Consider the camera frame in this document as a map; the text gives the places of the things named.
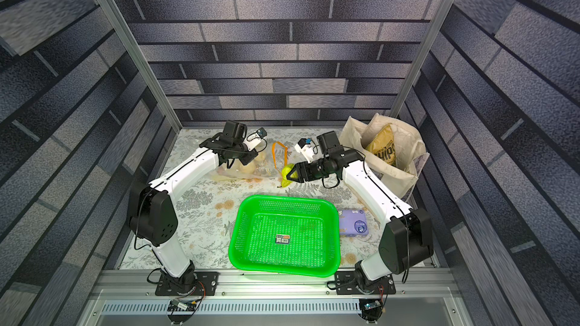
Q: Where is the green pear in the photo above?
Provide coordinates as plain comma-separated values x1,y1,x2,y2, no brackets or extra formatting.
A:
280,164,295,188

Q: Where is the clear zip-top bag orange seal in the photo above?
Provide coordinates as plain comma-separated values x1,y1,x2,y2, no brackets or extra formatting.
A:
209,142,289,182

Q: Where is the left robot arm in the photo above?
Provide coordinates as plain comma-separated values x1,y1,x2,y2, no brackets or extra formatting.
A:
127,121,267,288

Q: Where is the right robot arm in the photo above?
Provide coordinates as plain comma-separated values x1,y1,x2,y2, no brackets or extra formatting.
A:
282,131,434,292

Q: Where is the yellow chips bag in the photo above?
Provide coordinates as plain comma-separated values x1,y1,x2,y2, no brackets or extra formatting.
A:
366,125,396,166

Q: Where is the beige canvas tote bag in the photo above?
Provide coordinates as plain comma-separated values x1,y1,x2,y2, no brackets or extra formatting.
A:
339,113,430,200

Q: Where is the green plastic basket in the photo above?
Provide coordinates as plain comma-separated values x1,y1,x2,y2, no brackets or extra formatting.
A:
228,195,341,278

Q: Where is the small sticker in basket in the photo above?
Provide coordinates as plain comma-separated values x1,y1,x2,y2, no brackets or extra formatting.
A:
275,234,291,245

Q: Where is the purple tissue pack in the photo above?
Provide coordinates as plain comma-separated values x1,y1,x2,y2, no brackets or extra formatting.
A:
338,210,369,237

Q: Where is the right circuit board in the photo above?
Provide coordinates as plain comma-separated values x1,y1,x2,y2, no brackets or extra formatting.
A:
359,299,384,323

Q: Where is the circuit board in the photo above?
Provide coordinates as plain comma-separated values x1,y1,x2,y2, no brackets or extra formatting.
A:
359,299,384,323
168,299,199,315

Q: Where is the left circuit board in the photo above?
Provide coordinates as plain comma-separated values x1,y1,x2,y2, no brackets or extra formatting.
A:
168,299,199,315

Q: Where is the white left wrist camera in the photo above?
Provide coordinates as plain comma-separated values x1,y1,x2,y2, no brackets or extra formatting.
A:
246,128,267,150

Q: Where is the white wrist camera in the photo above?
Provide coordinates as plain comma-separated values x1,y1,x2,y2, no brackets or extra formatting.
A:
294,138,317,163
246,128,267,150

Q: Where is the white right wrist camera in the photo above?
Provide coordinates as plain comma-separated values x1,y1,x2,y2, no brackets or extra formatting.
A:
294,138,317,163

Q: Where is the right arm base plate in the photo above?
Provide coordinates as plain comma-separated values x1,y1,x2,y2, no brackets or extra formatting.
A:
327,270,397,296

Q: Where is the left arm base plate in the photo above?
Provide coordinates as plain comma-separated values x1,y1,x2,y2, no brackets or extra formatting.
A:
149,271,220,297

